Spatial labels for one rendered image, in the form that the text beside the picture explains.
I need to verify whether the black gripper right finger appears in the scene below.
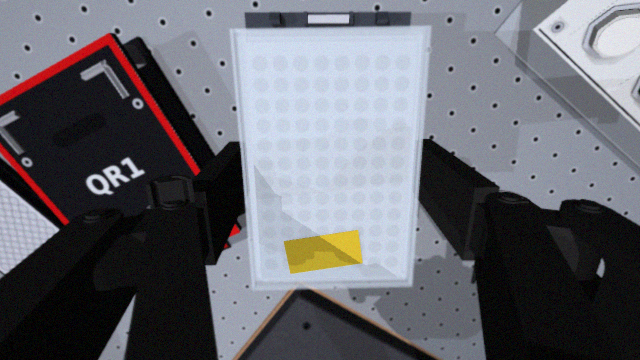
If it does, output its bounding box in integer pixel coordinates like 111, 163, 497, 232
419, 139, 640, 360

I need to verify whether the black rectangular nest with red border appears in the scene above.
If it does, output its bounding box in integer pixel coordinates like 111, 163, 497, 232
0, 33, 215, 225

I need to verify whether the white button panel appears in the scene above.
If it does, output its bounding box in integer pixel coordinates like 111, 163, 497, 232
494, 0, 640, 167

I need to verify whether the white well plate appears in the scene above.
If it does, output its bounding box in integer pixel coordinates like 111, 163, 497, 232
0, 158, 64, 275

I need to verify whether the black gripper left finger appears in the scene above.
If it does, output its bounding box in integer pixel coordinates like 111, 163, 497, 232
0, 141, 245, 360

